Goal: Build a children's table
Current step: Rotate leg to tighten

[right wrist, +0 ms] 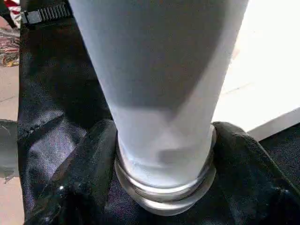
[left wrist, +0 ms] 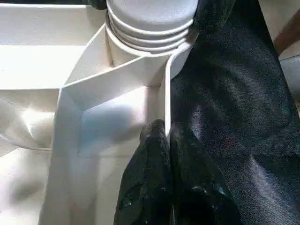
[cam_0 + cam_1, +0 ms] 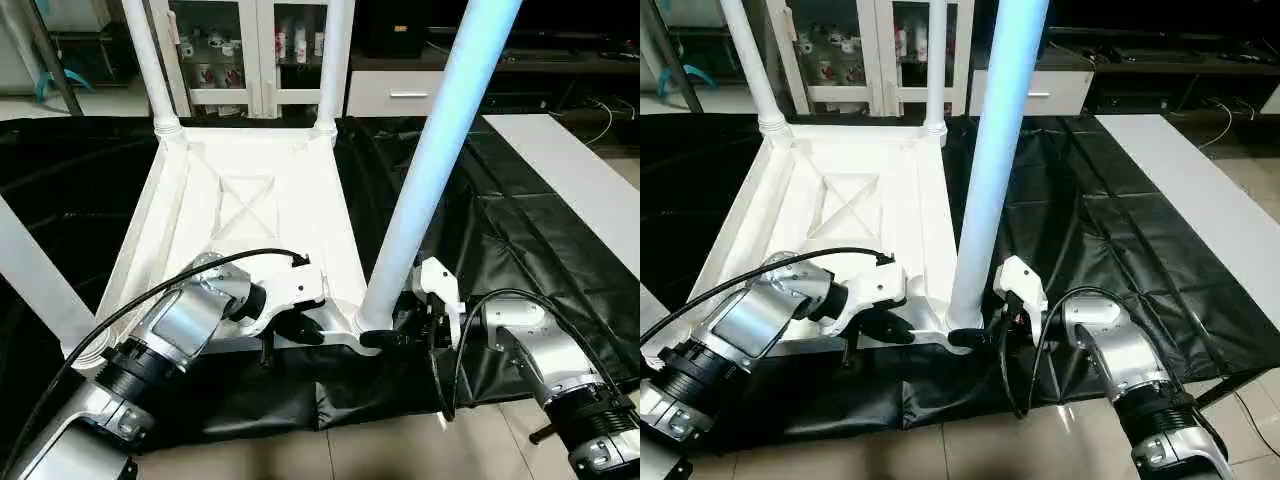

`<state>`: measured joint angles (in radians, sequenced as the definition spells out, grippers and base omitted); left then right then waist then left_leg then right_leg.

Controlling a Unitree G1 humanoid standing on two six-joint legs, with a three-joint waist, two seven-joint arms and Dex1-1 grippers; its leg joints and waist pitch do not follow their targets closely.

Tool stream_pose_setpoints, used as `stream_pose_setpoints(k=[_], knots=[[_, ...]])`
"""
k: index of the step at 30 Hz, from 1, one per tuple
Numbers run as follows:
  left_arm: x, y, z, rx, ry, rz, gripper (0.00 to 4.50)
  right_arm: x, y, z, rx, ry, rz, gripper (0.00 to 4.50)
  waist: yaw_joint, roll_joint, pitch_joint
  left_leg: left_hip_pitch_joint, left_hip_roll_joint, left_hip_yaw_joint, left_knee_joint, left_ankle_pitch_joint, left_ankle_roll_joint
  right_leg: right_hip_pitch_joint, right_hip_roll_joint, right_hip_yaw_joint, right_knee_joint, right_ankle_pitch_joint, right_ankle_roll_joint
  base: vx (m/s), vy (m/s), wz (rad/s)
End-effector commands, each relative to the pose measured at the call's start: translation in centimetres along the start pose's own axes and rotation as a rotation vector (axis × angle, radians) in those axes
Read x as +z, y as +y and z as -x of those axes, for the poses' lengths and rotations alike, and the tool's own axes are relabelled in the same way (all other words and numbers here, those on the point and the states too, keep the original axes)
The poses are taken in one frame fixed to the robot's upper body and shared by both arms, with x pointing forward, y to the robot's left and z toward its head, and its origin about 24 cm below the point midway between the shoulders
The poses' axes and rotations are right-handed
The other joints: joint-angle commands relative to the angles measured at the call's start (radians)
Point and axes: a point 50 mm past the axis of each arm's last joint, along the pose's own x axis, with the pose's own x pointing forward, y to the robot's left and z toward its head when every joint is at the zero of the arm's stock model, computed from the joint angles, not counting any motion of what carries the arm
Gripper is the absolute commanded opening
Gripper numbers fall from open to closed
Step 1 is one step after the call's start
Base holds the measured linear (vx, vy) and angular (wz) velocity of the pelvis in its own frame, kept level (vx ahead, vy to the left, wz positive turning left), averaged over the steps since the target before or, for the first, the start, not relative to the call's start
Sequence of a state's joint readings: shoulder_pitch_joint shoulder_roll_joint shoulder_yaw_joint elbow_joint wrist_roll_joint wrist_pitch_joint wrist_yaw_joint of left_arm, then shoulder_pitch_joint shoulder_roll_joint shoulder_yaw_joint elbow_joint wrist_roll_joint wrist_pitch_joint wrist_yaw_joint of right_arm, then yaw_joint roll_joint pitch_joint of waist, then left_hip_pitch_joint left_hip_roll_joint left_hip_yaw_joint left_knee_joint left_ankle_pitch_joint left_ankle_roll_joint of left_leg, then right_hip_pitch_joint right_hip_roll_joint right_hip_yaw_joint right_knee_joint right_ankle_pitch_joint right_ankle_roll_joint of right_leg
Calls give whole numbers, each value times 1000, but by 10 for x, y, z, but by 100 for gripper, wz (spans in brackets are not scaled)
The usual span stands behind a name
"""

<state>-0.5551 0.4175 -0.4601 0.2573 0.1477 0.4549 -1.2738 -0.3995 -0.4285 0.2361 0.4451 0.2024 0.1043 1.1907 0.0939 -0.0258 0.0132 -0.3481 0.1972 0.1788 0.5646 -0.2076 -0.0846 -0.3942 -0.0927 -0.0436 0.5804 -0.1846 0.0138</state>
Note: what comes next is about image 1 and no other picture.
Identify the white plastic table leg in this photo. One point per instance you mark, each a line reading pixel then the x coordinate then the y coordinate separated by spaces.
pixel 159 84

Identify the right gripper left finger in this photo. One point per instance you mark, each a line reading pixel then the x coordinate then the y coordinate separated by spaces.
pixel 79 187

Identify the colourful patterned pad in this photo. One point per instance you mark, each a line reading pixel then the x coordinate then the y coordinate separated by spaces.
pixel 9 47

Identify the black mat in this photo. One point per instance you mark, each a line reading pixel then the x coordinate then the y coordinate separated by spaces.
pixel 56 93

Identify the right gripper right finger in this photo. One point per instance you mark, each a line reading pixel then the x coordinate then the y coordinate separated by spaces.
pixel 258 183

